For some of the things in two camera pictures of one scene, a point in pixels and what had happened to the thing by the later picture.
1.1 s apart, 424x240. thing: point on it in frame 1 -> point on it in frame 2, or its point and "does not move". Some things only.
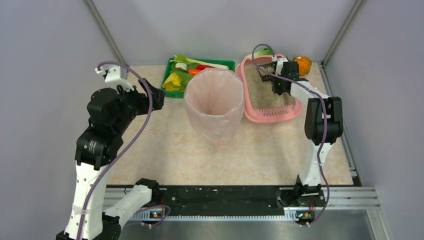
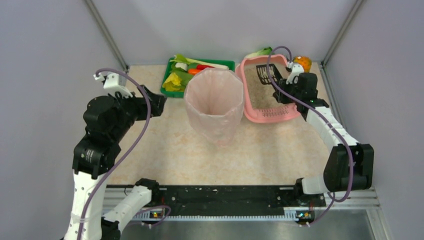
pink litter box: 265,115 does not move
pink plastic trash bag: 214,98 does not move
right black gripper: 276,86 -> 282,87
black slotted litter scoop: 267,70 does not move
